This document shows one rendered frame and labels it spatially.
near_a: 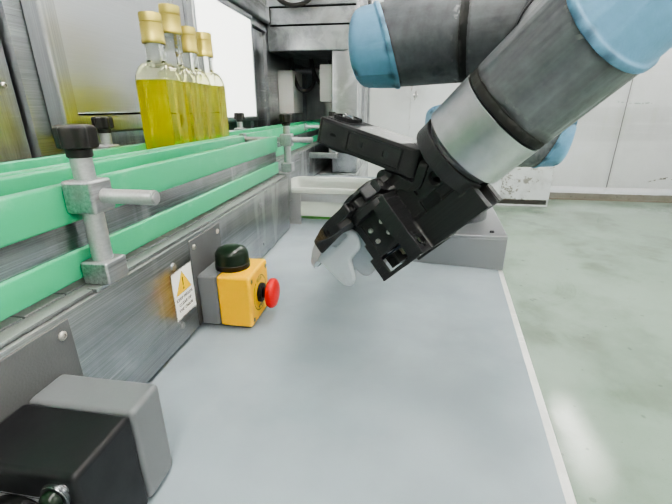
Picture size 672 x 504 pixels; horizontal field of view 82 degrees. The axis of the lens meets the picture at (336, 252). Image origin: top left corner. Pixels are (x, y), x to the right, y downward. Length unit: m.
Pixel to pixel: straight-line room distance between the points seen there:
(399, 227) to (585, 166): 5.12
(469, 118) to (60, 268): 0.33
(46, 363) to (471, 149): 0.34
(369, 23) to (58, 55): 0.52
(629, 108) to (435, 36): 5.17
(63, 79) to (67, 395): 0.55
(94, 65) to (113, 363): 0.57
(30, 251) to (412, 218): 0.30
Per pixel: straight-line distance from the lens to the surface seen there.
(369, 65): 0.40
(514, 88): 0.29
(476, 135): 0.30
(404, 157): 0.34
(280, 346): 0.49
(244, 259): 0.51
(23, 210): 0.35
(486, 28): 0.38
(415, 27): 0.39
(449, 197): 0.33
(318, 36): 1.77
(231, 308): 0.52
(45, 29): 0.78
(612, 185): 5.59
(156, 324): 0.46
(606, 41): 0.28
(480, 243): 0.73
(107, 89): 0.86
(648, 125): 5.63
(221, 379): 0.45
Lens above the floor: 1.02
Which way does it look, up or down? 20 degrees down
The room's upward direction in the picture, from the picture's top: straight up
